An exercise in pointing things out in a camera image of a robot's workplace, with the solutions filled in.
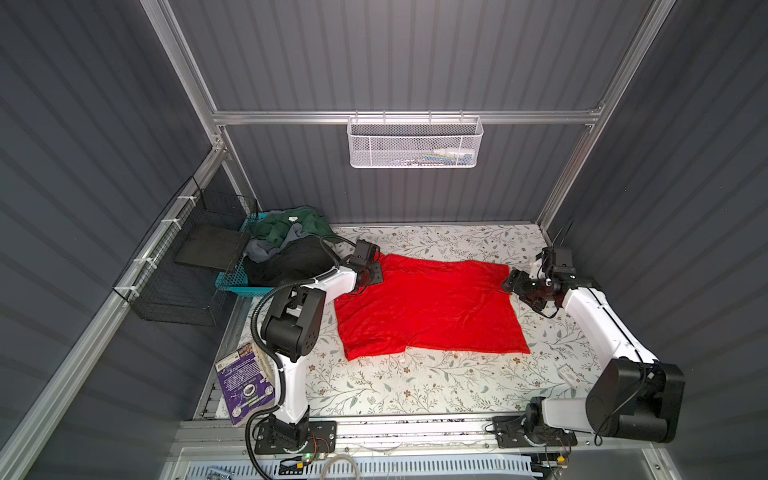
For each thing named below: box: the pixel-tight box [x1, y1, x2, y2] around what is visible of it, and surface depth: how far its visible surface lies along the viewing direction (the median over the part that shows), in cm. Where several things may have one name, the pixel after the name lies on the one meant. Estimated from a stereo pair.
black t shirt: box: [244, 234, 336, 284], surface depth 97 cm
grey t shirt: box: [244, 223, 310, 263], surface depth 97 cm
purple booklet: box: [214, 343, 277, 427], surface depth 82 cm
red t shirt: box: [335, 253, 531, 361], surface depth 96 cm
